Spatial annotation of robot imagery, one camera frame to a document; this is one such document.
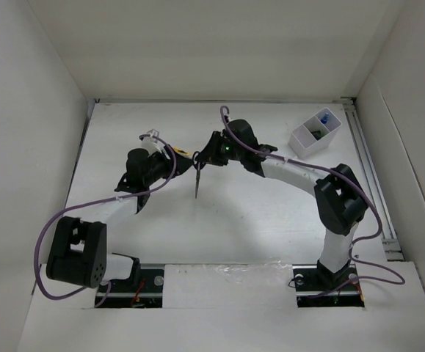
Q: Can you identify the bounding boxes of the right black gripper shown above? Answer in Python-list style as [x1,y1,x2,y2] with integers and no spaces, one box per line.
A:
[196,131,245,166]

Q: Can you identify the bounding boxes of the yellow black utility knife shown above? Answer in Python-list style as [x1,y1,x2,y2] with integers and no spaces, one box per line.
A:
[173,147,192,157]

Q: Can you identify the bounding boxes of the black handled scissors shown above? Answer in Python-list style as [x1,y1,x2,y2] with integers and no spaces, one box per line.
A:
[192,151,205,199]

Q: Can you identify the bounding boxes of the green highlighter marker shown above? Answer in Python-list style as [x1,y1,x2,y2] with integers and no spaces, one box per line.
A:
[310,130,326,141]

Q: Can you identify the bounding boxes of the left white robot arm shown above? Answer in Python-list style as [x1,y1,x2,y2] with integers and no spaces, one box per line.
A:
[46,148,193,291]

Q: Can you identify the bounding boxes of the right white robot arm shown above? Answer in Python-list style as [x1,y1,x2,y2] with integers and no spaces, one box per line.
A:
[193,119,368,289]

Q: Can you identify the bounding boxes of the white three-compartment container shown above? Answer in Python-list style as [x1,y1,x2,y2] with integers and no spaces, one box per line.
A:
[288,108,342,159]

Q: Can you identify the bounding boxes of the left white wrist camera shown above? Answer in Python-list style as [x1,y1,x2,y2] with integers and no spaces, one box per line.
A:
[139,129,163,154]

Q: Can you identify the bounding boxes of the aluminium side rail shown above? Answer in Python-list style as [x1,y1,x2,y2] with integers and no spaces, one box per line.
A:
[340,99,404,262]

